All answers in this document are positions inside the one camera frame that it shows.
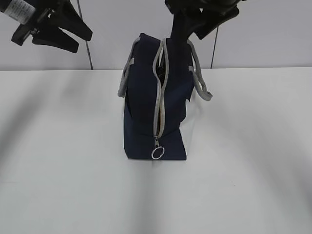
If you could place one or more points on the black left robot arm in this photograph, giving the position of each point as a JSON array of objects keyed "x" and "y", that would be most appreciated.
[{"x": 45, "y": 20}]

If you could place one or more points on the navy and white lunch bag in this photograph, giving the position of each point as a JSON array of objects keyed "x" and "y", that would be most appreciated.
[{"x": 157, "y": 82}]

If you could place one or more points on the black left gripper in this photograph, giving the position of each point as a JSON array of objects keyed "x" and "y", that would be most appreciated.
[{"x": 43, "y": 18}]

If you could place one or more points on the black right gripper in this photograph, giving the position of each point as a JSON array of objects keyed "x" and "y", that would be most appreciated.
[{"x": 189, "y": 15}]

